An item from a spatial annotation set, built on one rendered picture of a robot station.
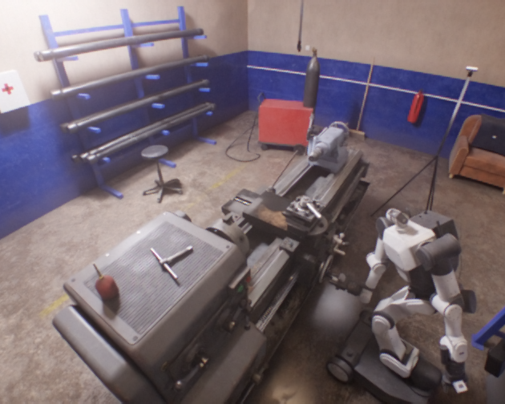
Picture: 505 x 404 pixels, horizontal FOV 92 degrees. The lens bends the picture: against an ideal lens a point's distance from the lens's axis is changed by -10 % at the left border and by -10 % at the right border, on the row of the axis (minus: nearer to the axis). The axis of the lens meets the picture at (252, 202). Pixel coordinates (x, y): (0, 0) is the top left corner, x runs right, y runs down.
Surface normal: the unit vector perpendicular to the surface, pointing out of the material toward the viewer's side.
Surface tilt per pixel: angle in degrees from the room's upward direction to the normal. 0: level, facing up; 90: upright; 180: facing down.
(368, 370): 0
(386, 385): 0
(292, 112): 90
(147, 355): 45
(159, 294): 0
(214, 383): 32
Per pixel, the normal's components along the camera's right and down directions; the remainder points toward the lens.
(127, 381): 0.60, -0.31
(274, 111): -0.24, 0.59
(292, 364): 0.00, -0.79
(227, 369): 0.44, -0.50
